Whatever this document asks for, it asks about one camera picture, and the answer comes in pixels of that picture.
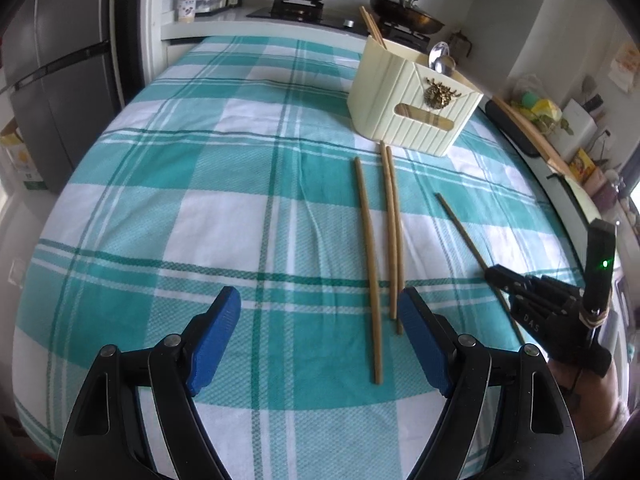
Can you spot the pale green cutting board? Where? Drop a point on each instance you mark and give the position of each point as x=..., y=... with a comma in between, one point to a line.
x=580, y=200

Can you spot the wall sticker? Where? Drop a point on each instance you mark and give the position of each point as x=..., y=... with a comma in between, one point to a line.
x=625, y=67

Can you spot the teal white plaid tablecloth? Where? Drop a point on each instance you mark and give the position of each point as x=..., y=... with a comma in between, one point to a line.
x=200, y=185

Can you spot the clear bag of sponges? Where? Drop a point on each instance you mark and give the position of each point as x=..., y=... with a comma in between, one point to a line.
x=540, y=105

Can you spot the black oblong tray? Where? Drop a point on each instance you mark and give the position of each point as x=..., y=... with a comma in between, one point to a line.
x=515, y=132

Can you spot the yellow green carton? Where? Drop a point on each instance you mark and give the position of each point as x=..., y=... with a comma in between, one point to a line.
x=20, y=157

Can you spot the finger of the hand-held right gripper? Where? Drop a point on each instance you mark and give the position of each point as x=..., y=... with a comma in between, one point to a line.
x=507, y=276
x=515, y=296

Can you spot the wooden chopstick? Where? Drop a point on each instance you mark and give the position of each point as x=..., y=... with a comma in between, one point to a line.
x=378, y=35
x=398, y=260
x=462, y=230
x=389, y=230
x=366, y=19
x=370, y=270

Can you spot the cream ribbed utensil holder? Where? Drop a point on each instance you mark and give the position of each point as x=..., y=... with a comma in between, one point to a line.
x=380, y=85

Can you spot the grey refrigerator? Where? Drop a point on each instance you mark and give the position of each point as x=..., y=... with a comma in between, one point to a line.
x=55, y=85

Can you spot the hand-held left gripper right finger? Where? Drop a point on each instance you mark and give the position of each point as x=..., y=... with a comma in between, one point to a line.
x=425, y=340

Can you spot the person's right forearm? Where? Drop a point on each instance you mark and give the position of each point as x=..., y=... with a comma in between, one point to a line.
x=595, y=400

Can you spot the glass french press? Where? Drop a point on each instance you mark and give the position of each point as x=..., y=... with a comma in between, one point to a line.
x=460, y=45

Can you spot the spice jar rack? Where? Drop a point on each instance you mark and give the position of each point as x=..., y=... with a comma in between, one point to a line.
x=217, y=1

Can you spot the yellow snack packet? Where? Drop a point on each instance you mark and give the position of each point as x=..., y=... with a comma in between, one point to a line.
x=582, y=165

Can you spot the dark metal wok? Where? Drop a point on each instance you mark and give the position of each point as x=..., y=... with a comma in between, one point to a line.
x=415, y=19

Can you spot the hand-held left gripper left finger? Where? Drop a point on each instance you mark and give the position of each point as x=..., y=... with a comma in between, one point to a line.
x=215, y=340

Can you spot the black gas stove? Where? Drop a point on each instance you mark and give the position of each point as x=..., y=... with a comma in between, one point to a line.
x=335, y=21

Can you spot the wooden cutting board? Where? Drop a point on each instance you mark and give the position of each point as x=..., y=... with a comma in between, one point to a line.
x=537, y=142

